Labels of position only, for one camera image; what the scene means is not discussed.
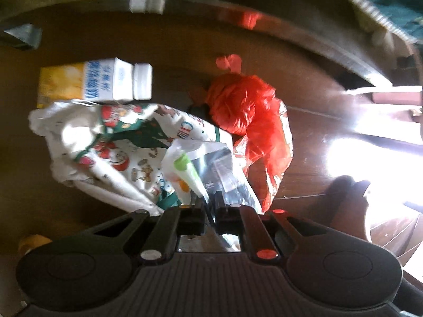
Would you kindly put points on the brown slipper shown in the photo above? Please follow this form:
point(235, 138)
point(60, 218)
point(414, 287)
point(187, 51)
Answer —
point(30, 242)

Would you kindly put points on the christmas print white bag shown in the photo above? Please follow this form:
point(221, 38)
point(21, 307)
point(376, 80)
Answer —
point(114, 152)

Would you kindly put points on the white yellow drink carton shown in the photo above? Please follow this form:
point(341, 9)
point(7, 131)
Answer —
point(98, 81)

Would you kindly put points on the low bench under quilt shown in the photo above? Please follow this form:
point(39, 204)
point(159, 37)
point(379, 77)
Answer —
point(317, 28)

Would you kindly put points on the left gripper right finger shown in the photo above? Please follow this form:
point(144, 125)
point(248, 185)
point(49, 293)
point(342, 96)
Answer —
point(227, 219)

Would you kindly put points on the clear plastic wrapper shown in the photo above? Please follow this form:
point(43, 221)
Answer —
point(202, 169)

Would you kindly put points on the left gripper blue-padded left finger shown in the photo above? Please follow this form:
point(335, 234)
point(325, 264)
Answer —
point(192, 218)

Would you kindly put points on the red plastic bag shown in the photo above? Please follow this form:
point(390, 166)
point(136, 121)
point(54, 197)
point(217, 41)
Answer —
point(247, 106)

